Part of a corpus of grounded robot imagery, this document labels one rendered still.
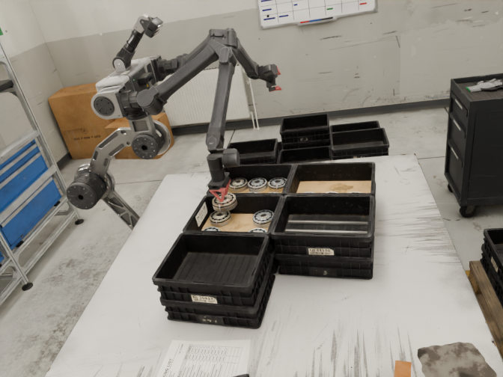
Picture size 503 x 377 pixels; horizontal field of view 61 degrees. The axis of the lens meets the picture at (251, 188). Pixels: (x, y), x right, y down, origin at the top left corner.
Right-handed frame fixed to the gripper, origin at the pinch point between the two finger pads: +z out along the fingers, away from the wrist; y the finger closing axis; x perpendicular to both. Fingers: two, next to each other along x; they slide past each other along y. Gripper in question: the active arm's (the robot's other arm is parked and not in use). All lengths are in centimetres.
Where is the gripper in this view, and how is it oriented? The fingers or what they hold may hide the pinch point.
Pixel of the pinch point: (223, 197)
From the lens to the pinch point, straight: 179.6
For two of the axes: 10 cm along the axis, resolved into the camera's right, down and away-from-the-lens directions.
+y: 2.6, -5.4, 8.0
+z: 1.6, 8.4, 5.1
